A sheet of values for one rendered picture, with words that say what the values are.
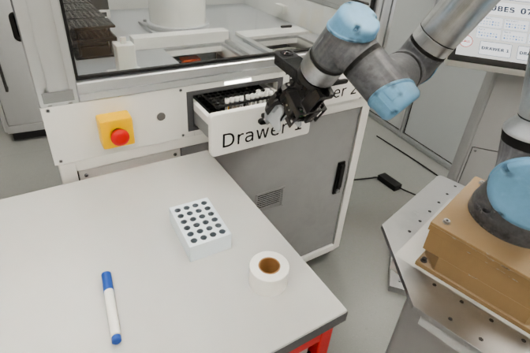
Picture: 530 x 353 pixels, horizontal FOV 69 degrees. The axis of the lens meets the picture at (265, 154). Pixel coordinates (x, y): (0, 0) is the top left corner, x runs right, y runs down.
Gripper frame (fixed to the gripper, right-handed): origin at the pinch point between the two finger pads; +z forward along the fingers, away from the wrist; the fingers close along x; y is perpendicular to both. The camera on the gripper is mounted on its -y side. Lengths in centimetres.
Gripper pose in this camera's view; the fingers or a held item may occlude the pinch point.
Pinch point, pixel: (274, 116)
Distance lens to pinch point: 91.5
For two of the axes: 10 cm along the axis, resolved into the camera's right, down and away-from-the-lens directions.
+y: 3.9, 8.8, -2.8
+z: -3.5, 4.2, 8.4
